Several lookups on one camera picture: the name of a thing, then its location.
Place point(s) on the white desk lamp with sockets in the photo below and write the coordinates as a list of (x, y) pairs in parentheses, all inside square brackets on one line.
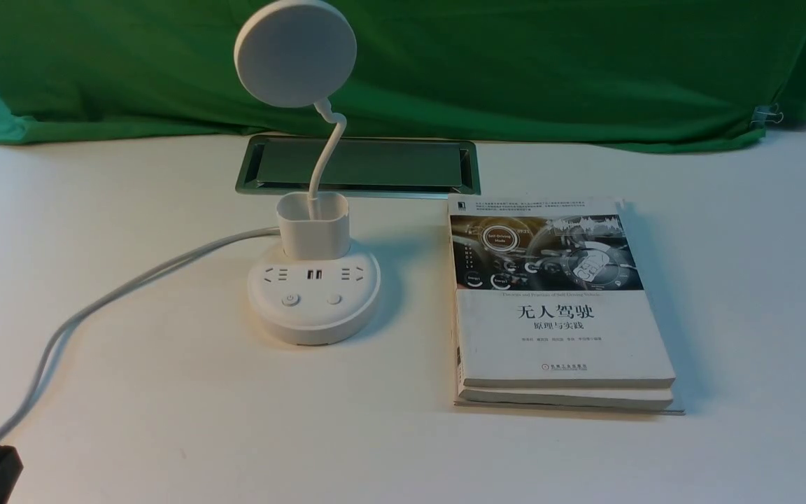
[(318, 286)]

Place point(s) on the silver binder clip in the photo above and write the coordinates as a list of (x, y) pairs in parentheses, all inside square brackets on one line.
[(767, 115)]

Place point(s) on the bottom white paperback book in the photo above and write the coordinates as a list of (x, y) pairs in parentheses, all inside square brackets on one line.
[(662, 401)]

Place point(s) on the white paperback book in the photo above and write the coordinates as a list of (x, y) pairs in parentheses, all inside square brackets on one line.
[(662, 401), (548, 294)]

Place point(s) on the green backdrop cloth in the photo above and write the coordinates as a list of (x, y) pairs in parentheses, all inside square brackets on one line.
[(642, 76)]

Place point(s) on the top white paperback book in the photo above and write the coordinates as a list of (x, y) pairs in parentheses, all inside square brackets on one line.
[(548, 294)]

